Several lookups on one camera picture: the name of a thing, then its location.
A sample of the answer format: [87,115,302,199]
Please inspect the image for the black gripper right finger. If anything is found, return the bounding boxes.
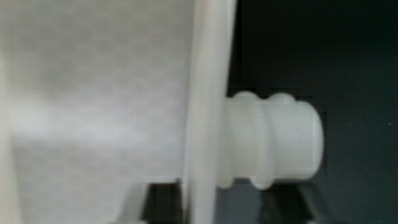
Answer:
[260,184,313,224]

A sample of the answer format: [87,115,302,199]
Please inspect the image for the white cabinet body box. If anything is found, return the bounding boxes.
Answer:
[0,0,324,224]

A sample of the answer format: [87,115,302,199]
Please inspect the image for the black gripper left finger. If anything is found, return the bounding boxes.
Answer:
[141,183,183,224]

